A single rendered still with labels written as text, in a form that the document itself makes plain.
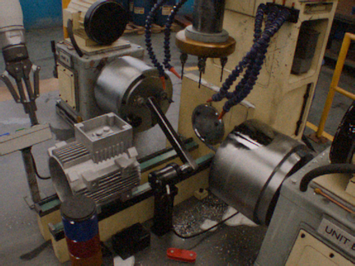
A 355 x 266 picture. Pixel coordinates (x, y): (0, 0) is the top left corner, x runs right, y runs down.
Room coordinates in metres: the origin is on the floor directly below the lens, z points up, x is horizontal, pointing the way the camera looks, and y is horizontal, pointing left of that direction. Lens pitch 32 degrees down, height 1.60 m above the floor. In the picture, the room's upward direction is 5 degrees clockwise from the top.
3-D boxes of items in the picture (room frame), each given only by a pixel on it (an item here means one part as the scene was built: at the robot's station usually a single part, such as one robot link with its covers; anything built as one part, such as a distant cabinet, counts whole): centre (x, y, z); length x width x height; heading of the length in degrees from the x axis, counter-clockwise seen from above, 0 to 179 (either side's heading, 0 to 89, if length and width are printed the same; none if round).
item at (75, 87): (1.40, 0.39, 0.99); 0.35 x 0.31 x 0.37; 44
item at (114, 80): (1.23, 0.22, 1.04); 0.37 x 0.25 x 0.25; 44
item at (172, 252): (0.64, -0.04, 0.81); 0.09 x 0.03 x 0.02; 83
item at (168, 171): (0.84, -0.13, 0.92); 0.45 x 0.13 x 0.24; 134
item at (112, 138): (0.76, 0.20, 1.11); 0.12 x 0.11 x 0.07; 134
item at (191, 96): (1.09, -0.14, 0.97); 0.30 x 0.11 x 0.34; 44
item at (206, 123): (1.04, -0.09, 1.02); 0.15 x 0.02 x 0.15; 44
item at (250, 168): (0.74, -0.26, 1.04); 0.41 x 0.25 x 0.25; 44
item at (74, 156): (0.73, 0.23, 1.02); 0.20 x 0.19 x 0.19; 134
